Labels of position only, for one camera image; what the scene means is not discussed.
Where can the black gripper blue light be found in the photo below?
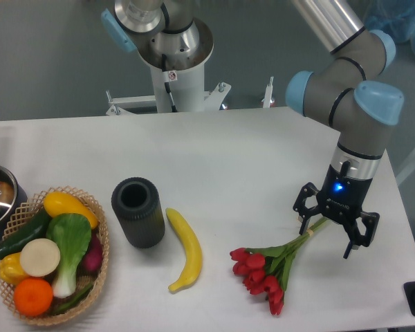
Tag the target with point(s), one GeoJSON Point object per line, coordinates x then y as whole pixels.
{"type": "Point", "coordinates": [344, 198]}

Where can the red tulip bouquet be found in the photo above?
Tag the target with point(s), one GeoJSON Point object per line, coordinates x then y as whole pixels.
{"type": "Point", "coordinates": [267, 270]}

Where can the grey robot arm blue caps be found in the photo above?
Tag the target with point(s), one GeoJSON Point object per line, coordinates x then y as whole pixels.
{"type": "Point", "coordinates": [345, 96]}

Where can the yellow banana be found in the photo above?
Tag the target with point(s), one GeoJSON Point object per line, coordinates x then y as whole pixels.
{"type": "Point", "coordinates": [193, 252]}

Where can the dark grey ribbed vase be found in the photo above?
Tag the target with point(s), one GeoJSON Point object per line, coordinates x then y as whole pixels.
{"type": "Point", "coordinates": [136, 204]}

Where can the blue plastic bag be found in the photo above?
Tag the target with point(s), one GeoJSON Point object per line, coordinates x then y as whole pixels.
{"type": "Point", "coordinates": [396, 18]}

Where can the green bok choy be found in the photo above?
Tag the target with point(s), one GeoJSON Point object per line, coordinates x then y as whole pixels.
{"type": "Point", "coordinates": [72, 234]}

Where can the green bean pod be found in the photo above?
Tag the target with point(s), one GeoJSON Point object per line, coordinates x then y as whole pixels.
{"type": "Point", "coordinates": [73, 302]}

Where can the yellow squash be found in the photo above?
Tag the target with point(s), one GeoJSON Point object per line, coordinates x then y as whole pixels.
{"type": "Point", "coordinates": [57, 203]}

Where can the dark green cucumber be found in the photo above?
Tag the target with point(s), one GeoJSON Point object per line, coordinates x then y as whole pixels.
{"type": "Point", "coordinates": [34, 229]}

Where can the cream round slice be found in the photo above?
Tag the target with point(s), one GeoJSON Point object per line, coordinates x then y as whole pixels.
{"type": "Point", "coordinates": [40, 257]}

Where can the woven wicker basket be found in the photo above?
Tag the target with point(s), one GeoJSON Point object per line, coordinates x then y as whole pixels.
{"type": "Point", "coordinates": [92, 283]}

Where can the orange fruit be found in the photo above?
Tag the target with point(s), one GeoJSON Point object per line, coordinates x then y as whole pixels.
{"type": "Point", "coordinates": [33, 297]}

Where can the yellow bell pepper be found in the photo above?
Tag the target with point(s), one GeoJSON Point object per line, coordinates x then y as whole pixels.
{"type": "Point", "coordinates": [11, 270]}

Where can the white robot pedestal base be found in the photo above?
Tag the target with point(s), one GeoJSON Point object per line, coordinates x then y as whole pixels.
{"type": "Point", "coordinates": [177, 67]}

